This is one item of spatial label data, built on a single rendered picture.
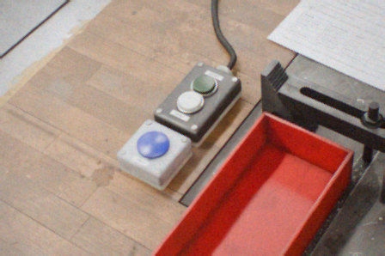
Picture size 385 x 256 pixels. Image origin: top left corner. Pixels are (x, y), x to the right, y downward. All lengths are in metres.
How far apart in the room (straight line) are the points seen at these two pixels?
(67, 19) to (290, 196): 1.72
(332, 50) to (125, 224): 0.38
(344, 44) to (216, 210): 0.32
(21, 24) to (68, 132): 1.58
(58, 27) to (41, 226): 1.63
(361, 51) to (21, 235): 0.51
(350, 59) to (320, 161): 0.19
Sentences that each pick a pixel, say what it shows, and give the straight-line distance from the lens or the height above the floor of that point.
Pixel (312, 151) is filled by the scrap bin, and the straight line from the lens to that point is 0.91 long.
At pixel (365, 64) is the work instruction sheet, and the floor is 0.90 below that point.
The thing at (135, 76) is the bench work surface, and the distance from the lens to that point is 1.05.
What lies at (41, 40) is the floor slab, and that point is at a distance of 2.49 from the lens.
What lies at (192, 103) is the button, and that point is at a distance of 0.96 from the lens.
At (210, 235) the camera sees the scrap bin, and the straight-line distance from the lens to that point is 0.88.
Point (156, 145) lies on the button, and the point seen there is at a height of 0.94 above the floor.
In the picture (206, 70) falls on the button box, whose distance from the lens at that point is 1.00.
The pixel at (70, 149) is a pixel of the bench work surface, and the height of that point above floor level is 0.90.
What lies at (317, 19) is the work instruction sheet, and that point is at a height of 0.90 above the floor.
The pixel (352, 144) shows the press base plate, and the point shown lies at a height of 0.90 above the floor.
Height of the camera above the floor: 1.66
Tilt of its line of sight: 51 degrees down
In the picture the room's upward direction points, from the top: 9 degrees counter-clockwise
